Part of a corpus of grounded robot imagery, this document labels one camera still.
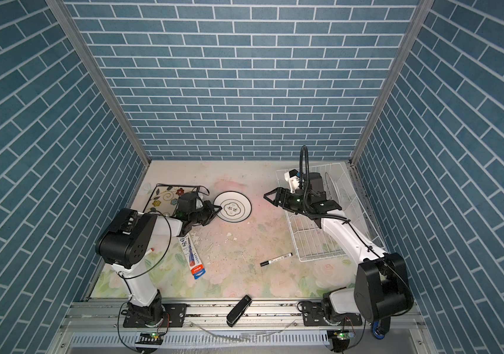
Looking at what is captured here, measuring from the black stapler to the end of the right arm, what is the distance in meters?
0.36

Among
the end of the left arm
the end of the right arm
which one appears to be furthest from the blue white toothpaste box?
the end of the right arm

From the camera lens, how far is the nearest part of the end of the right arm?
2.03 feet

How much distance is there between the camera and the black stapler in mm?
715

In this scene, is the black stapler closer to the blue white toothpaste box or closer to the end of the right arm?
the blue white toothpaste box
